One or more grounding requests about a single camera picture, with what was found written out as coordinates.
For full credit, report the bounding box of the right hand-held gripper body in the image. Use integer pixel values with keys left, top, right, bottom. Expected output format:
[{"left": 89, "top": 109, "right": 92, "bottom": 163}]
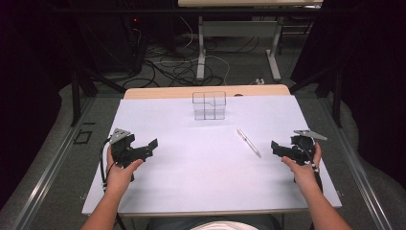
[{"left": 276, "top": 128, "right": 328, "bottom": 167}]

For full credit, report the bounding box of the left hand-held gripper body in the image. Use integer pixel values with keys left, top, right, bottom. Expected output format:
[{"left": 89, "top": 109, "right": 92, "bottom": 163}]
[{"left": 108, "top": 127, "right": 153, "bottom": 170}]

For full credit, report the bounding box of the clear plastic pen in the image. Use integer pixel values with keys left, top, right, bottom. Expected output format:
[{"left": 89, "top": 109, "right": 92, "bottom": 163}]
[{"left": 236, "top": 127, "right": 262, "bottom": 159}]

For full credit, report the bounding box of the clear acrylic organizer box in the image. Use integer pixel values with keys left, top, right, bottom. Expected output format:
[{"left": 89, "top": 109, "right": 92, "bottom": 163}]
[{"left": 192, "top": 90, "right": 228, "bottom": 122}]

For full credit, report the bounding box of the person's left hand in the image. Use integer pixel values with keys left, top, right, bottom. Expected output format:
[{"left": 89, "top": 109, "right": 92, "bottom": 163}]
[{"left": 105, "top": 146, "right": 145, "bottom": 194}]

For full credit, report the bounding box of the person's right hand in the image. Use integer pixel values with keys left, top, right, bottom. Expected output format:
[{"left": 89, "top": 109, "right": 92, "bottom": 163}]
[{"left": 281, "top": 142, "right": 323, "bottom": 194}]

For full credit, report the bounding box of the white table mat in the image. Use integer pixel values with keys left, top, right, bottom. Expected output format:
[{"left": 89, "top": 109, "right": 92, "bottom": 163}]
[{"left": 81, "top": 94, "right": 343, "bottom": 216}]

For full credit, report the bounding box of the black metal stand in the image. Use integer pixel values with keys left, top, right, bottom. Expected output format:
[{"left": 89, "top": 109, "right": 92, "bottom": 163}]
[
  {"left": 288, "top": 65, "right": 343, "bottom": 128},
  {"left": 70, "top": 65, "right": 127, "bottom": 127}
]

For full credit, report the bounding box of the person's torso clothing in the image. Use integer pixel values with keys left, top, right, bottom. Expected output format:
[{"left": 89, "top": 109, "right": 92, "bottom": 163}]
[{"left": 147, "top": 216, "right": 282, "bottom": 230}]

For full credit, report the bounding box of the black computer tower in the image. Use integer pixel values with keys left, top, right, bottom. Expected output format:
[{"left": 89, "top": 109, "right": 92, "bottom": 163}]
[{"left": 122, "top": 15, "right": 145, "bottom": 76}]

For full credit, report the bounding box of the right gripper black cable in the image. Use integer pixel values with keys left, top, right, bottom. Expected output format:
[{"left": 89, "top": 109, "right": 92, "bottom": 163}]
[{"left": 296, "top": 143, "right": 324, "bottom": 195}]

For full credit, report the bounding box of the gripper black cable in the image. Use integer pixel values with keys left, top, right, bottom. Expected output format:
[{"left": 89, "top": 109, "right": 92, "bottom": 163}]
[
  {"left": 296, "top": 143, "right": 324, "bottom": 195},
  {"left": 99, "top": 137, "right": 127, "bottom": 230}
]

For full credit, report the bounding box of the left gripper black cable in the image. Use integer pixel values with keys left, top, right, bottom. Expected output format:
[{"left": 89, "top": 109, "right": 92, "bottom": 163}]
[{"left": 99, "top": 137, "right": 127, "bottom": 230}]

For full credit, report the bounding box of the tangle of floor cables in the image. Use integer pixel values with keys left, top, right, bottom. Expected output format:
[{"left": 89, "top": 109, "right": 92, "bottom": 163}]
[{"left": 122, "top": 15, "right": 261, "bottom": 89}]

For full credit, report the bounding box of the white metal desk frame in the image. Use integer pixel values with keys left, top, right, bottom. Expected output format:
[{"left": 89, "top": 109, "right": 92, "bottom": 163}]
[{"left": 177, "top": 0, "right": 324, "bottom": 82}]

